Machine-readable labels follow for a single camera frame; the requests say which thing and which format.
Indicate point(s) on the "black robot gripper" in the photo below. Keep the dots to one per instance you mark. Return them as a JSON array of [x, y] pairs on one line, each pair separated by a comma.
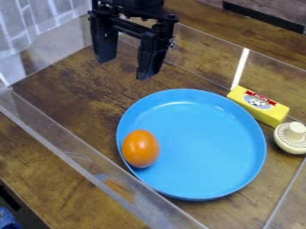
[[110, 19]]

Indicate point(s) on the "orange ball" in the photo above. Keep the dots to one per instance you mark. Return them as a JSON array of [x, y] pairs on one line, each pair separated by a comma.
[[140, 148]]

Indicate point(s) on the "blue round tray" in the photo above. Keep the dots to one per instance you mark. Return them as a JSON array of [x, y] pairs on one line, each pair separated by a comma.
[[212, 145]]

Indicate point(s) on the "yellow butter box toy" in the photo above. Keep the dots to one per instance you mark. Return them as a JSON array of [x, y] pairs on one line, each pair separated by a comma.
[[265, 109]]

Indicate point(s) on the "white toy mushroom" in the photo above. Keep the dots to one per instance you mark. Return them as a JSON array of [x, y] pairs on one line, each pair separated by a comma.
[[290, 137]]

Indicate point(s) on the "blue object at corner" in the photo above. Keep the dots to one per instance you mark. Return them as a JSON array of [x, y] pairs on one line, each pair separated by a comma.
[[8, 221]]

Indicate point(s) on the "clear acrylic enclosure wall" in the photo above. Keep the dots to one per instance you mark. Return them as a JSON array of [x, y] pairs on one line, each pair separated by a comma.
[[60, 159]]

